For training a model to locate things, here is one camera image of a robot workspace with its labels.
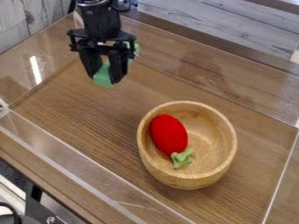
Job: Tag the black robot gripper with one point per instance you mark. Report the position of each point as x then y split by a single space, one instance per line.
100 37

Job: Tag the green rectangular block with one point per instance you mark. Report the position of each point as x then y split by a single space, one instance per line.
101 75

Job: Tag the brown wooden bowl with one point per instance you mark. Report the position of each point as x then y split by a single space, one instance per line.
212 138

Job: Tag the red plush strawberry toy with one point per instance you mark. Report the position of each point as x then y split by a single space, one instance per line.
170 139

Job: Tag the black metal table leg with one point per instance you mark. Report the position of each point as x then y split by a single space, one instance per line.
36 210

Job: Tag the clear acrylic tray wall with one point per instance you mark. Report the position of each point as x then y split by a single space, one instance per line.
82 185

